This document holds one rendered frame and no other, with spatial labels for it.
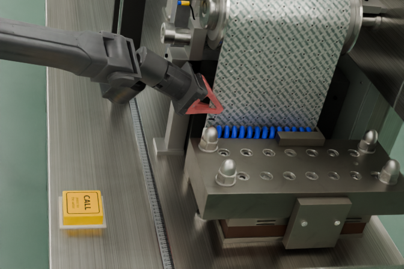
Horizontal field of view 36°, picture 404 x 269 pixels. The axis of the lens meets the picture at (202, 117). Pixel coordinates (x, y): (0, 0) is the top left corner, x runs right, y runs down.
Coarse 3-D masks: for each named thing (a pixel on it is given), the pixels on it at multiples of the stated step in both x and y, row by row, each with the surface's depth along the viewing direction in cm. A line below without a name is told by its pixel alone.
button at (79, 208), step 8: (64, 192) 113; (72, 192) 114; (80, 192) 114; (88, 192) 114; (96, 192) 115; (64, 200) 112; (72, 200) 112; (80, 200) 112; (88, 200) 113; (96, 200) 113; (64, 208) 110; (72, 208) 110; (80, 208) 110; (88, 208) 111; (96, 208) 111; (64, 216) 108; (72, 216) 109; (80, 216) 109; (88, 216) 109; (96, 216) 110; (64, 224) 109; (72, 224) 110; (80, 224) 110; (88, 224) 110; (96, 224) 111
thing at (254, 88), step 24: (216, 72) 114; (240, 72) 115; (264, 72) 116; (288, 72) 117; (312, 72) 118; (216, 96) 117; (240, 96) 118; (264, 96) 119; (288, 96) 120; (312, 96) 121; (216, 120) 120; (240, 120) 121; (264, 120) 122; (288, 120) 124; (312, 120) 125
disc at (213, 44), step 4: (224, 0) 107; (228, 0) 106; (224, 4) 107; (228, 4) 106; (224, 8) 107; (228, 8) 106; (224, 12) 107; (228, 12) 106; (224, 16) 107; (224, 20) 107; (224, 24) 107; (224, 28) 107; (220, 32) 109; (224, 32) 108; (220, 36) 109; (208, 40) 117; (212, 40) 114; (216, 40) 111; (220, 40) 109; (208, 44) 117; (212, 44) 114; (216, 44) 111; (220, 44) 110; (212, 48) 114; (216, 48) 112
